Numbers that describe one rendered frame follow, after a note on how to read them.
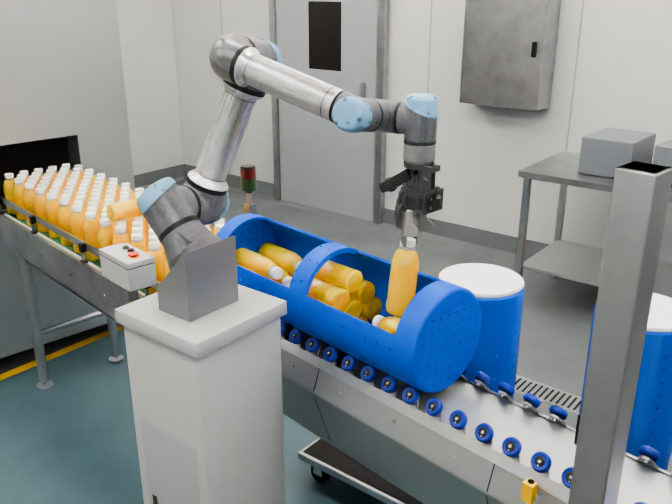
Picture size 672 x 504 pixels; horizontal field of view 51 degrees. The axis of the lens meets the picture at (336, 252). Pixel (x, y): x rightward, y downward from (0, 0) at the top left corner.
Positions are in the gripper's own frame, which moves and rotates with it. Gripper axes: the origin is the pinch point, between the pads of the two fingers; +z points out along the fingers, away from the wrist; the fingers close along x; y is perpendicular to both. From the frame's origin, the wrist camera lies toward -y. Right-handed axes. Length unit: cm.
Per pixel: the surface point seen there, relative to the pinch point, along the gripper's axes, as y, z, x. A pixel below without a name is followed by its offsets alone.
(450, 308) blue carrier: 10.3, 17.0, 5.4
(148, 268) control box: -93, 30, -22
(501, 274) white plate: -14, 32, 65
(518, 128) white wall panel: -176, 41, 324
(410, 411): 8.7, 42.8, -6.2
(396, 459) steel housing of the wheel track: 5, 60, -6
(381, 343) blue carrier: 0.5, 25.6, -9.0
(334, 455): -67, 121, 39
